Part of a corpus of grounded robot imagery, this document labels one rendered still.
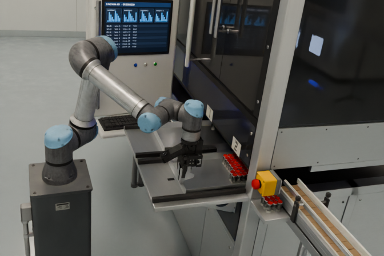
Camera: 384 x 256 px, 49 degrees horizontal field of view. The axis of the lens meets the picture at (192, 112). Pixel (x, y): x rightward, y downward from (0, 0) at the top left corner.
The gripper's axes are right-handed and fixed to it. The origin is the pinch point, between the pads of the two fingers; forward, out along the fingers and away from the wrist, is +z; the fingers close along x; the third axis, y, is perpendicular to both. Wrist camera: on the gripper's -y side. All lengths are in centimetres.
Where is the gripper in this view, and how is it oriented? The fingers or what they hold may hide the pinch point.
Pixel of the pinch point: (179, 181)
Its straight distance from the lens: 175.9
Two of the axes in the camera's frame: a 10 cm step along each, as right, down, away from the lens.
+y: 9.5, -0.2, 3.2
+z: -1.2, 9.1, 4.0
